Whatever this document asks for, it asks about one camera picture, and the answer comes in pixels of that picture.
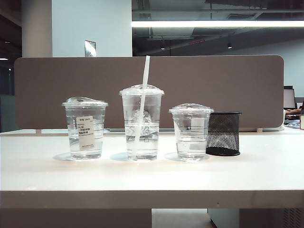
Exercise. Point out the white plastic straw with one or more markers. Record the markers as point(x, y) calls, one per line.
point(146, 73)

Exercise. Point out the black mesh pen holder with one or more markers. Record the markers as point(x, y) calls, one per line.
point(225, 133)

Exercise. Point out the person's forearm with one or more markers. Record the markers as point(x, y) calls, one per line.
point(294, 111)

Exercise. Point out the tall clear logo cup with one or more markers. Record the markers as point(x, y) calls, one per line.
point(148, 123)

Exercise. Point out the small clear lidded cup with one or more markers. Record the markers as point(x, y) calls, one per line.
point(191, 135)

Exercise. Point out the clear cup with white label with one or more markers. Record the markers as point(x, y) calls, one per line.
point(86, 133)

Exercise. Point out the brown desk partition panel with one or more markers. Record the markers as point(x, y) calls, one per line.
point(95, 78)

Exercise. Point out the black pendant spotlight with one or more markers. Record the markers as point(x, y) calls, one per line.
point(229, 45)

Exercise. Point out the long ceiling light strip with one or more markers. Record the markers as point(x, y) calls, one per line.
point(213, 23)

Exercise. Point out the computer monitor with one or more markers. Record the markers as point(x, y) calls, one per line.
point(289, 97)

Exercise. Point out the beige cardboard box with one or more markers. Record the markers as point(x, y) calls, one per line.
point(302, 121)

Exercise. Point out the silver wall sign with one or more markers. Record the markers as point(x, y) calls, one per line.
point(90, 48)

